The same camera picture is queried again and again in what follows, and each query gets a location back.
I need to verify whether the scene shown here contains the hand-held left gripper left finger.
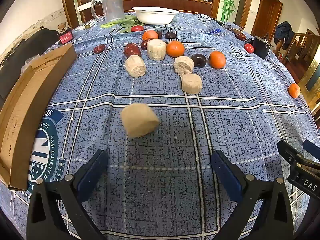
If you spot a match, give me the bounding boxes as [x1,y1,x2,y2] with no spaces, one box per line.
[26,149,109,240]

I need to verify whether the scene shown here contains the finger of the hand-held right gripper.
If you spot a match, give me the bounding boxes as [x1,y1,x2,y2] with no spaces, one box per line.
[277,140,320,171]
[304,139,320,160]

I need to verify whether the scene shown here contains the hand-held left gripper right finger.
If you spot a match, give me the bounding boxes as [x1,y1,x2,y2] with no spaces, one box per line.
[211,149,294,240]

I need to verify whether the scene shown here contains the orange mandarin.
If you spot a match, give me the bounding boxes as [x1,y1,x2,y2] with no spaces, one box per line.
[166,40,185,58]
[209,51,226,69]
[288,83,301,99]
[142,30,159,41]

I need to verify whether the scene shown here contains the shallow cardboard box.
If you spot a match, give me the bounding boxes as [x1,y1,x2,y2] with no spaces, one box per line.
[0,43,78,191]

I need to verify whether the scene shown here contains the large dark plum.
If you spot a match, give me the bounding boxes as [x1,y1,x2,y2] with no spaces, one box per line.
[190,53,207,68]

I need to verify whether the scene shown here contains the dark red date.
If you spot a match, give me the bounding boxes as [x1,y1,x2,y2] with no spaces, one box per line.
[140,38,154,51]

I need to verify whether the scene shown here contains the blue plaid tablecloth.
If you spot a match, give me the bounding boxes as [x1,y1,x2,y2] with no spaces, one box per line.
[0,11,320,240]

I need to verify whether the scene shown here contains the wooden stair railing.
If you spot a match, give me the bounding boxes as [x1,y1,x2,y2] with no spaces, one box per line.
[272,29,320,80]

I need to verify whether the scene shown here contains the small black box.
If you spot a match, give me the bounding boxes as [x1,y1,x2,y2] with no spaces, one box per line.
[252,35,273,60]

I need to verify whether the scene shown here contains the dark blue jacket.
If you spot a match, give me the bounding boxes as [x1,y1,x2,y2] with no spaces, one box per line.
[273,21,295,50]

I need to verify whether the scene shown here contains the dark jar red label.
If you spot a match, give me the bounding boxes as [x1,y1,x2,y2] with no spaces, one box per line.
[57,26,75,45]

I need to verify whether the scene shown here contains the black sofa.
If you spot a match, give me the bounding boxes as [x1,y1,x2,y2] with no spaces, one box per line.
[0,28,60,105]

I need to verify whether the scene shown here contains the brown wooden door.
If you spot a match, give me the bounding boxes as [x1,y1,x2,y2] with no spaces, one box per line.
[251,0,283,39]

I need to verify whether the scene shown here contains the small dark object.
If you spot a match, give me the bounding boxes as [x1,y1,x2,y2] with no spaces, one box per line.
[215,19,234,30]

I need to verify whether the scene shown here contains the green leafy vegetable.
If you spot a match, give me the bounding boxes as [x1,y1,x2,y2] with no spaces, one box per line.
[100,15,145,33]

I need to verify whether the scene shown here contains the wooden chair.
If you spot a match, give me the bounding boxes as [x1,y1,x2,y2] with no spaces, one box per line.
[76,1,104,22]

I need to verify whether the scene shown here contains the clear glass pitcher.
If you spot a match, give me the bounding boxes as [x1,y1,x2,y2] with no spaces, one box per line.
[90,0,125,23]

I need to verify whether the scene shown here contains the white bowl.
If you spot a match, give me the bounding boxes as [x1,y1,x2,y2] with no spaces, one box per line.
[132,6,180,25]

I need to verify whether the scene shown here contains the wooden sideboard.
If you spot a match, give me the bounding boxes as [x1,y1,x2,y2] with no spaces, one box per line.
[59,0,255,28]

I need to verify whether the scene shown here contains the golden frame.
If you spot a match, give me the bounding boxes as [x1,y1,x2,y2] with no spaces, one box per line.
[297,55,320,110]

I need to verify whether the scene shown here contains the green bamboo wall decor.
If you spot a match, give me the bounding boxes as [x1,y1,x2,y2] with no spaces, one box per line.
[218,0,242,22]

